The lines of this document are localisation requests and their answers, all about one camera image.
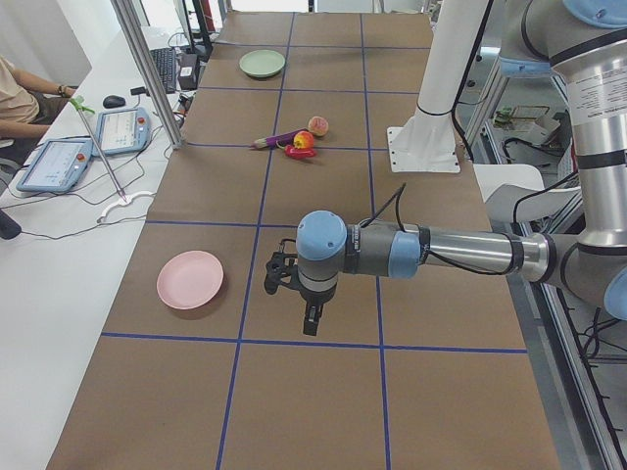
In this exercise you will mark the purple eggplant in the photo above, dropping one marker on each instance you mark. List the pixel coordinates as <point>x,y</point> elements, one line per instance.
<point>275,141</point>

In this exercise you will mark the black computer mouse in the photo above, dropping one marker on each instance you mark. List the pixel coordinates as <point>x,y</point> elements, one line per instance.
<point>113,101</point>

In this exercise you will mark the white chair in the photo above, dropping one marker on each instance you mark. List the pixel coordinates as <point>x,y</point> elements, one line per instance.
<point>517,193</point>

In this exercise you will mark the black keyboard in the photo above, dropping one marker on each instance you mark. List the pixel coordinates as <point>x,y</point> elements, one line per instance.
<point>165,62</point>

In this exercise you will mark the aluminium frame post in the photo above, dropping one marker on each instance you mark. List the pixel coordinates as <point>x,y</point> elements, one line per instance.
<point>133,33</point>

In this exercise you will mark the blue teach pendant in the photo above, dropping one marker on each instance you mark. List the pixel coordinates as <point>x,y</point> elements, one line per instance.
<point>123,131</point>
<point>57,166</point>

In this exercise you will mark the green plate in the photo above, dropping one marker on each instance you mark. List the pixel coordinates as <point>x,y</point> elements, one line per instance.
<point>263,63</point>

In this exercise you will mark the seated person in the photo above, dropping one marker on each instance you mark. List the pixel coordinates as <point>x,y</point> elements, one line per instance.
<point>29,105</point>

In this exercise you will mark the blue teach pendant far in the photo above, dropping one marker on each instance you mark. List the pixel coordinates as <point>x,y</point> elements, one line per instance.
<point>123,131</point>

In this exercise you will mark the metal rod green tip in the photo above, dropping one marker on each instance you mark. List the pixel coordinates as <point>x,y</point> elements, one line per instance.
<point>82,111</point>

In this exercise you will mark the red yellow pomegranate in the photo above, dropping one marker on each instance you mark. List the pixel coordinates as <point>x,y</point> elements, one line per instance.
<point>303,140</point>

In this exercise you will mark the peach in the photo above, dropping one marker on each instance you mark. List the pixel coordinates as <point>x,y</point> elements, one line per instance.
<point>318,126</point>

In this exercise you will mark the red chili pepper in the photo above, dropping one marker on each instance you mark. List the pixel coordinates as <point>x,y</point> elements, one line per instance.
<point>297,153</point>

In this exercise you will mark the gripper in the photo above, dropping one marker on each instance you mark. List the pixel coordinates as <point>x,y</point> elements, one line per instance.
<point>315,298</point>

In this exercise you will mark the blue teach pendant near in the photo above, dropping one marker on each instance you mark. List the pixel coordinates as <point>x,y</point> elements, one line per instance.
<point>57,166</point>

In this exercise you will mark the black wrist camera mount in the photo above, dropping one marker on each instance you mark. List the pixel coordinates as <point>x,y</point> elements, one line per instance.
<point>282,270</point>

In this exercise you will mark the pink plate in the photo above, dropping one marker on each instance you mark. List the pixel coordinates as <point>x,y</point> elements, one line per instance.
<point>189,280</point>

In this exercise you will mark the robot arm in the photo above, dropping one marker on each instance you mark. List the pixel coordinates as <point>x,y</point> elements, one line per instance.
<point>585,43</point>

